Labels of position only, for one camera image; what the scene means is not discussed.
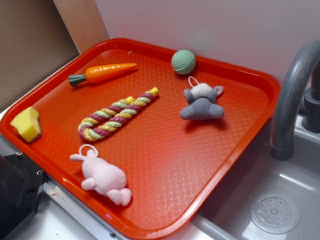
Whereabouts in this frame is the brown cardboard panel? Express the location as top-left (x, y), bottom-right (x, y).
top-left (0, 0), bottom-right (109, 111)

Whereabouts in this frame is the red plastic tray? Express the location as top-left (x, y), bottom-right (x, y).
top-left (0, 38), bottom-right (280, 240)

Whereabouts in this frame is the grey toy sink basin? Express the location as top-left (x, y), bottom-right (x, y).
top-left (192, 117), bottom-right (320, 240)

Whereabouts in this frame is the yellow sponge piece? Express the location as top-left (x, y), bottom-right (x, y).
top-left (10, 107), bottom-right (41, 143)

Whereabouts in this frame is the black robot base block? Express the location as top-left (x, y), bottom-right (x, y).
top-left (0, 152), bottom-right (47, 240)

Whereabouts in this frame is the grey plush elephant toy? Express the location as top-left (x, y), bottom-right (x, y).
top-left (179, 76), bottom-right (225, 121)

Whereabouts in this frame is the multicolour twisted rope toy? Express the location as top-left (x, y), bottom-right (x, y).
top-left (78, 87), bottom-right (159, 142)

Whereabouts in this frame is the pink plush bunny toy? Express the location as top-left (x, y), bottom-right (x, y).
top-left (69, 144), bottom-right (132, 206)

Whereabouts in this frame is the green rubber ball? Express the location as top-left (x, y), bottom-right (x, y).
top-left (171, 49), bottom-right (196, 75)

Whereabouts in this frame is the grey toy faucet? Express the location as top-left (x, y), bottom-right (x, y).
top-left (270, 40), bottom-right (320, 161)

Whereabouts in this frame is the orange toy carrot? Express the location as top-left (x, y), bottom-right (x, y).
top-left (68, 63), bottom-right (138, 87)

